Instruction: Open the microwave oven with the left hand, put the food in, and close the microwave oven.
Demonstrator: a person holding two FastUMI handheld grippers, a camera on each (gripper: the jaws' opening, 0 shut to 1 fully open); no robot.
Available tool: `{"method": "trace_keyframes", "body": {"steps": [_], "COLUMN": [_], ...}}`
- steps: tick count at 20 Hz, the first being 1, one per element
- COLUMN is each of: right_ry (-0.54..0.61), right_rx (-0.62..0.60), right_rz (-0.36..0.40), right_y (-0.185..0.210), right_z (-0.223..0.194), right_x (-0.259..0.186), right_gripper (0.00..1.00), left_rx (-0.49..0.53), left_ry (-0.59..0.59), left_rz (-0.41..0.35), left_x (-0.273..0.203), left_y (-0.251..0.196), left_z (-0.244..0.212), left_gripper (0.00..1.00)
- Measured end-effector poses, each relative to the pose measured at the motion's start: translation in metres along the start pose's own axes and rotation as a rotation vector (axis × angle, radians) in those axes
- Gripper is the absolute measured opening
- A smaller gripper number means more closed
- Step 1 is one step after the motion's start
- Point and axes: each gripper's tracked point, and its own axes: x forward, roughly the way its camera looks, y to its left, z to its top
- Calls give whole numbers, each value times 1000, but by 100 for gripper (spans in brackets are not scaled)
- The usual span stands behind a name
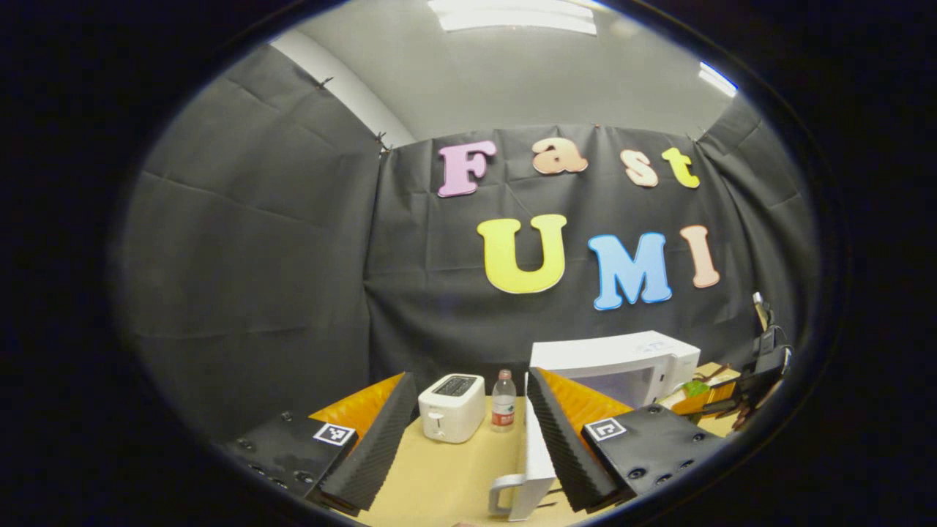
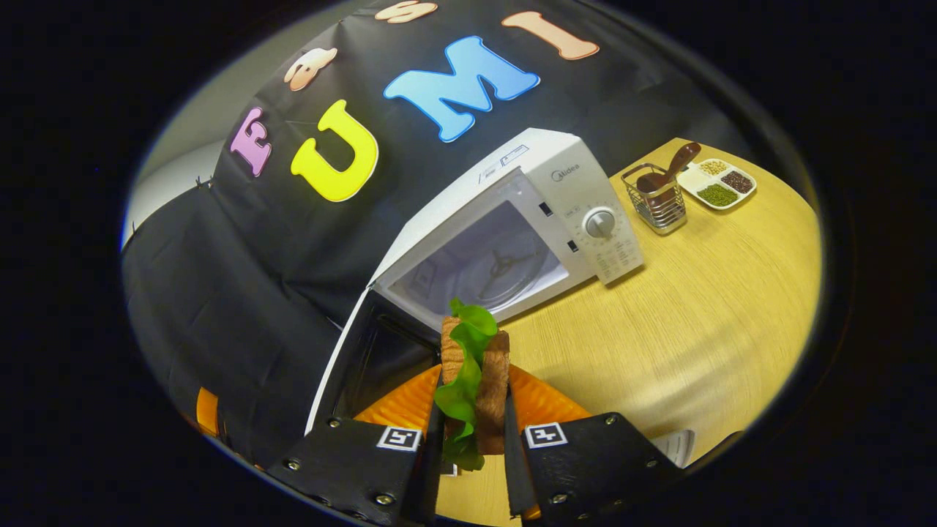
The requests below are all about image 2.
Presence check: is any white divided dish with beans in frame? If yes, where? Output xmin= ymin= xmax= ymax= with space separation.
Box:
xmin=675 ymin=158 xmax=758 ymax=212

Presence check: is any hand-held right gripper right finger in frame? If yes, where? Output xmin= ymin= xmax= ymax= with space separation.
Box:
xmin=504 ymin=364 xmax=685 ymax=522

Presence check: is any white plate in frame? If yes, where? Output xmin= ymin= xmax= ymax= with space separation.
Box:
xmin=650 ymin=429 xmax=696 ymax=469

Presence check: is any brown spoon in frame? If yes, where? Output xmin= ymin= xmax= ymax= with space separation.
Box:
xmin=635 ymin=141 xmax=702 ymax=195

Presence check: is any lettuce sandwich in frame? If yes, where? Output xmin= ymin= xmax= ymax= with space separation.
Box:
xmin=433 ymin=298 xmax=511 ymax=471

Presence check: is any white microwave oven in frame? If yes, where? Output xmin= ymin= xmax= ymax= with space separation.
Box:
xmin=304 ymin=128 xmax=645 ymax=440

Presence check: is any metal wire utensil holder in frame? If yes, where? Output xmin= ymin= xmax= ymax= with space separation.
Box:
xmin=621 ymin=162 xmax=687 ymax=235

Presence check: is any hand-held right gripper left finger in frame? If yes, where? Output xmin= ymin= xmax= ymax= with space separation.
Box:
xmin=265 ymin=364 xmax=445 ymax=527

